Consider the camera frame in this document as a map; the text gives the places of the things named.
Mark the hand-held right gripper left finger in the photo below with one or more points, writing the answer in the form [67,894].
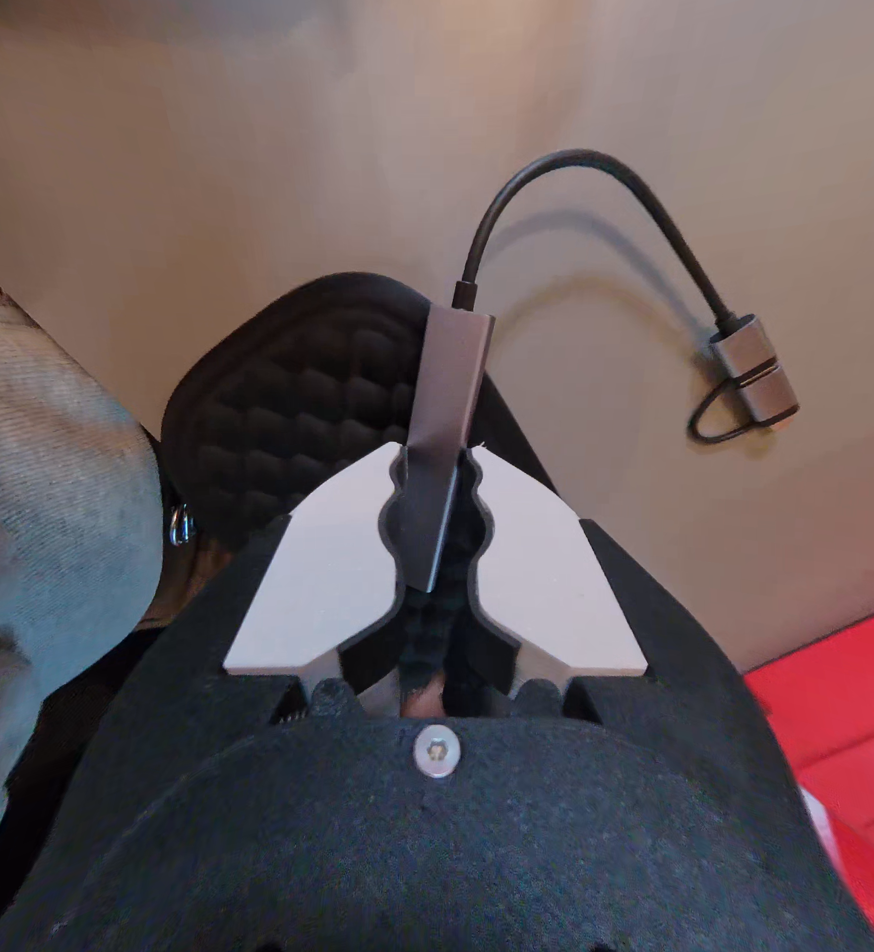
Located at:
[318,580]

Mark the person's clothed body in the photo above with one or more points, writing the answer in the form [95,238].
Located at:
[50,446]

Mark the black honeycomb cushion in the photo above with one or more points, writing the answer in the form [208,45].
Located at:
[273,416]

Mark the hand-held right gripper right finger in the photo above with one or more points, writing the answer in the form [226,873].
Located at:
[548,580]

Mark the red divided plastic bin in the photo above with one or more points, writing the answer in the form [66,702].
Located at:
[839,706]

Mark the person's right hand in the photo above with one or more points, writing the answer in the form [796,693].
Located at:
[422,695]

